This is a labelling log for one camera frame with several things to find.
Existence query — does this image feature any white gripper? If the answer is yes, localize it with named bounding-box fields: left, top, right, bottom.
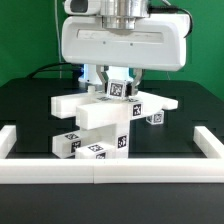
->
left=61, top=0, right=190, bottom=96

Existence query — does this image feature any grey hose cable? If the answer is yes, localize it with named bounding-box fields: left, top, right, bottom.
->
left=148, top=0, right=195, bottom=38

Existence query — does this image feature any black cable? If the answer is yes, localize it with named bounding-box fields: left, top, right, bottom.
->
left=26, top=61, right=82, bottom=80

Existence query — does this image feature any white U-shaped fence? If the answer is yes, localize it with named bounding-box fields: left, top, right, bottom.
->
left=0, top=125, right=224, bottom=184

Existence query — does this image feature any white tagged cube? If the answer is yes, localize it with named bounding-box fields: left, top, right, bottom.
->
left=146, top=110, right=164, bottom=125
left=107, top=79, right=126, bottom=99

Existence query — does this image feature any white chair seat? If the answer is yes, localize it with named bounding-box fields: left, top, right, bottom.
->
left=83, top=122, right=130, bottom=159

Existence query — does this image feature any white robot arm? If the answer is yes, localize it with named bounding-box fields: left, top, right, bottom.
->
left=61, top=0, right=193, bottom=95

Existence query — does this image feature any white chair back frame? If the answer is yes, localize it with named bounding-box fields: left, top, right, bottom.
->
left=51, top=91, right=178, bottom=130

